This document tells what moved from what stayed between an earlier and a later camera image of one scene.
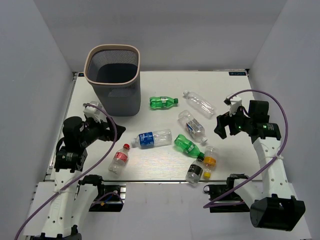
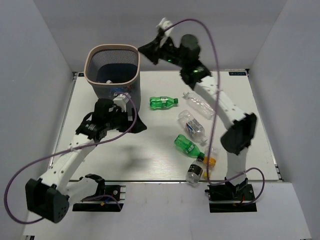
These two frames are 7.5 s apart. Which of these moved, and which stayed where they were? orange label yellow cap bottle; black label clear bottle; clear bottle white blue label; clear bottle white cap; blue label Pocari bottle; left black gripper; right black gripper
Moved: blue label Pocari bottle; right black gripper; left black gripper
Stayed: clear bottle white blue label; clear bottle white cap; orange label yellow cap bottle; black label clear bottle
